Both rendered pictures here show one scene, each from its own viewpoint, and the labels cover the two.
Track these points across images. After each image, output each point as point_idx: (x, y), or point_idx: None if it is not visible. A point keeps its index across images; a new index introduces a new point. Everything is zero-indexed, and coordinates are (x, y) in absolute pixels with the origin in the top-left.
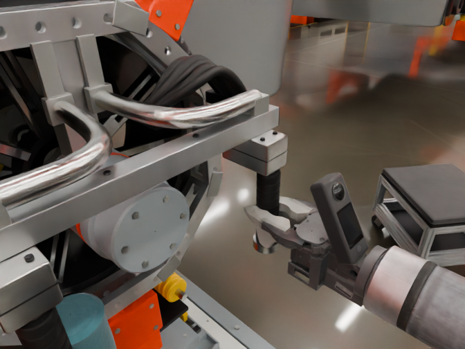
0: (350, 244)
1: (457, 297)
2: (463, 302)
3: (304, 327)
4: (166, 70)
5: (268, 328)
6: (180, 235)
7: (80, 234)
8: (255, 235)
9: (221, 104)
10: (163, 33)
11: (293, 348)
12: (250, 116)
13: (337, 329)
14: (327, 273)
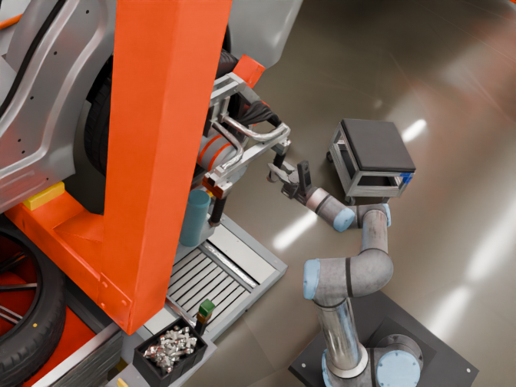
0: (305, 185)
1: (332, 205)
2: (333, 206)
3: (264, 224)
4: (249, 107)
5: (241, 222)
6: (243, 172)
7: (210, 168)
8: (269, 174)
9: (273, 133)
10: (249, 87)
11: (256, 236)
12: (280, 134)
13: (286, 228)
14: (296, 193)
